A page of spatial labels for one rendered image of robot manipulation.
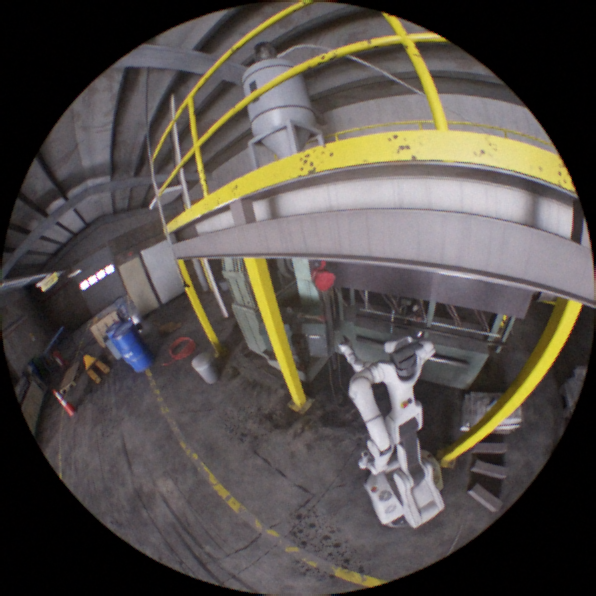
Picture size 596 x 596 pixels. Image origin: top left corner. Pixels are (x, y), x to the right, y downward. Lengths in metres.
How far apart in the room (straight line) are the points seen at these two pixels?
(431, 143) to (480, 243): 0.36
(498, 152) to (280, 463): 2.40
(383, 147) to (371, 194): 0.54
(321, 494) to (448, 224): 2.01
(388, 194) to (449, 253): 0.55
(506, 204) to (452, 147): 0.62
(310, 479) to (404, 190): 2.26
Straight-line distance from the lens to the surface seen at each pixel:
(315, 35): 4.32
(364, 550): 2.02
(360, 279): 1.91
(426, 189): 1.14
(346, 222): 0.79
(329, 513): 1.95
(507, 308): 2.02
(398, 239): 0.74
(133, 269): 6.93
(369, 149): 0.71
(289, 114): 2.08
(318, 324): 1.85
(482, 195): 1.18
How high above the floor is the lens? 1.94
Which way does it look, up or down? 28 degrees down
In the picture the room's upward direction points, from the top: 12 degrees counter-clockwise
